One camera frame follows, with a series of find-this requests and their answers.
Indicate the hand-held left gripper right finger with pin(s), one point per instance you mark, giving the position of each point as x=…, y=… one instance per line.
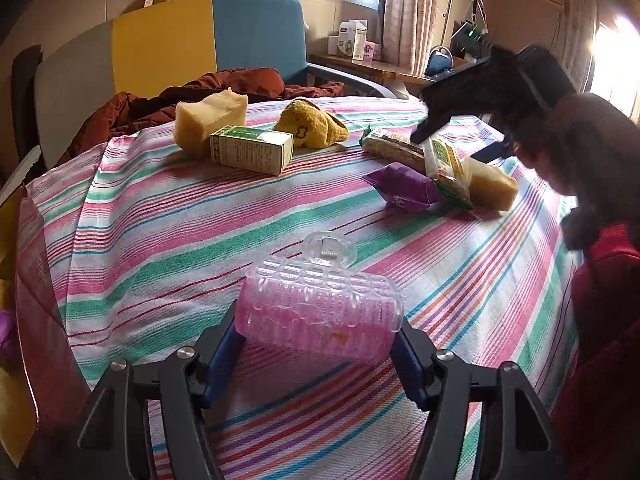
x=407, y=365

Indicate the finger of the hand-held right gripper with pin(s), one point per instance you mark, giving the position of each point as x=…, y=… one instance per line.
x=495, y=152
x=432, y=127

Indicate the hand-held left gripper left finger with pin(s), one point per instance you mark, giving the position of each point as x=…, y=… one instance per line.
x=227, y=345

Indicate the cracker packet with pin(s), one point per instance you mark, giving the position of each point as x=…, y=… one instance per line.
x=395, y=150

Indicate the yellow sock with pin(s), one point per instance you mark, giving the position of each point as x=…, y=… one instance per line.
x=305, y=125

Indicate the gold tin box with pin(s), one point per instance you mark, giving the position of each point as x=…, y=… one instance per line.
x=45, y=385

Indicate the person's right forearm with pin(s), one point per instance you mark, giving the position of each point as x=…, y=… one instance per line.
x=590, y=160

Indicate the yellow sponge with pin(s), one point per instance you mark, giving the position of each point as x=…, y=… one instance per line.
x=205, y=120
x=492, y=185

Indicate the green and white snack packet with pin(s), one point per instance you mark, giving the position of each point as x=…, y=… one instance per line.
x=442, y=160

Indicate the black electronic device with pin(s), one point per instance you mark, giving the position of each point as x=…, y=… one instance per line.
x=470, y=40

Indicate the purple snack packet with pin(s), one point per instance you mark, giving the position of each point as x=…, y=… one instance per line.
x=405, y=185
x=6, y=335

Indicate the blue round container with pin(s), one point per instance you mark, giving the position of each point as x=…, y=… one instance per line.
x=440, y=60

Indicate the wooden desk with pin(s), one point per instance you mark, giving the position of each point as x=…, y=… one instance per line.
x=370, y=67

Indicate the pink box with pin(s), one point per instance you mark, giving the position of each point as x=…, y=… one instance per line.
x=373, y=52

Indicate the striped tablecloth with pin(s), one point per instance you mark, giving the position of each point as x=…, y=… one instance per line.
x=200, y=230

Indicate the white printed box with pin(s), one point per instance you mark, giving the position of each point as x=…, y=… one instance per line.
x=352, y=40

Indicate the small white box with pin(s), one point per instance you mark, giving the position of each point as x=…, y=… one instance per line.
x=334, y=45

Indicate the white and green carton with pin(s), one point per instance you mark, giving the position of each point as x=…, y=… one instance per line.
x=250, y=152

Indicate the person's red clothing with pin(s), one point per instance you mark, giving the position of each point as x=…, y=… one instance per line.
x=605, y=335

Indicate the red-brown padded jacket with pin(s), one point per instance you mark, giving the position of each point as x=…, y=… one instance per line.
x=150, y=105

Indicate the grey yellow blue sofa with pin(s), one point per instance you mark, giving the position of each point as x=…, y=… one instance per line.
x=160, y=45

